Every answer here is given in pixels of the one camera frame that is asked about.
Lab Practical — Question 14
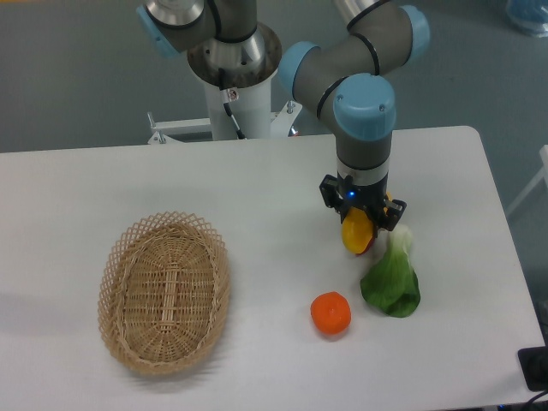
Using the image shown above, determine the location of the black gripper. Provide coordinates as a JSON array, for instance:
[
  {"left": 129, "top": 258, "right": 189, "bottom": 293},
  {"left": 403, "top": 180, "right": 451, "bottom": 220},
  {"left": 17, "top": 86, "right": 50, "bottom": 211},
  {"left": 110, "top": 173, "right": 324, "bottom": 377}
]
[{"left": 319, "top": 174, "right": 406, "bottom": 232}]

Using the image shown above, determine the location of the yellow mango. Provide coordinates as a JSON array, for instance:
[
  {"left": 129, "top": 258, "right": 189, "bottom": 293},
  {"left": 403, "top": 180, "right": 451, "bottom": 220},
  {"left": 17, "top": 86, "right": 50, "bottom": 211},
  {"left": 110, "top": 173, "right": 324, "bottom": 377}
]
[{"left": 341, "top": 207, "right": 385, "bottom": 253}]

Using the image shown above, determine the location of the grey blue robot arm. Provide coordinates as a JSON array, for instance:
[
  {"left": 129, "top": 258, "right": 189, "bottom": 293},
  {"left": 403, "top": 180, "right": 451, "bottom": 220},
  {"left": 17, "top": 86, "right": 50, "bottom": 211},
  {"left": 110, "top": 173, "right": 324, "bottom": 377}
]
[{"left": 136, "top": 1, "right": 430, "bottom": 230}]

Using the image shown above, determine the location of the woven wicker basket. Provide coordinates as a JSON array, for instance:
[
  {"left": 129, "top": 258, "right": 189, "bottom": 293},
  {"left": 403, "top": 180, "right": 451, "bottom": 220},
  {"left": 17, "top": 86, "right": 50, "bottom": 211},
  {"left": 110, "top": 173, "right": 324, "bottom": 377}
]
[{"left": 98, "top": 211, "right": 230, "bottom": 376}]

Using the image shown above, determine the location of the purple sweet potato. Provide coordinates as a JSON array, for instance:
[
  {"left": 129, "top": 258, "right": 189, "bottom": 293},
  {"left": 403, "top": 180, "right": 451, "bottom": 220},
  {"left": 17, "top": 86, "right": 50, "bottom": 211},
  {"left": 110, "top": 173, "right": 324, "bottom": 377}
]
[{"left": 354, "top": 237, "right": 377, "bottom": 256}]

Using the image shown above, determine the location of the green bok choy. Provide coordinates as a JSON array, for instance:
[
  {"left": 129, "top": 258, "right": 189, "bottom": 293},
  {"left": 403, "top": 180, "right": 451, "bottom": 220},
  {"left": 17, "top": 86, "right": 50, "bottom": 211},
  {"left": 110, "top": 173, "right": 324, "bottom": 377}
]
[{"left": 360, "top": 225, "right": 421, "bottom": 319}]

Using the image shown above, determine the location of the orange tangerine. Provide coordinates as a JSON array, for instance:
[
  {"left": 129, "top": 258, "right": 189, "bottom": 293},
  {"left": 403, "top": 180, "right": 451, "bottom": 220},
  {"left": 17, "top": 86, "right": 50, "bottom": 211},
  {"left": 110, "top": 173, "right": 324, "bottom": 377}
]
[{"left": 310, "top": 291, "right": 352, "bottom": 340}]

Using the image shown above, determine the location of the black device at edge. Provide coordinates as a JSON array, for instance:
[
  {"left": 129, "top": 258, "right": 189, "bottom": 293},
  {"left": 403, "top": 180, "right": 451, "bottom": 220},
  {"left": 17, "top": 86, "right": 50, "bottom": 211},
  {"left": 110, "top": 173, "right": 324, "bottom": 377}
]
[{"left": 518, "top": 346, "right": 547, "bottom": 391}]

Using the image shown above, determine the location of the blue plastic bag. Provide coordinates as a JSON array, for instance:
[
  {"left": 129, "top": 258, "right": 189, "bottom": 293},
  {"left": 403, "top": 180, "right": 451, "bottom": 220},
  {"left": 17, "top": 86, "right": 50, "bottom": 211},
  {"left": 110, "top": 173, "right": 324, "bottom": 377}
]
[{"left": 505, "top": 0, "right": 547, "bottom": 38}]

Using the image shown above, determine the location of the white frame at right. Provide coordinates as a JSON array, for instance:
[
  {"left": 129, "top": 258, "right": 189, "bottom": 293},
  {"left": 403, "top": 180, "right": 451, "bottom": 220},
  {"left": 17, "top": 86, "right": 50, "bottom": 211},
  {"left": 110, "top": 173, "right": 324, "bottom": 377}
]
[{"left": 505, "top": 145, "right": 547, "bottom": 219}]

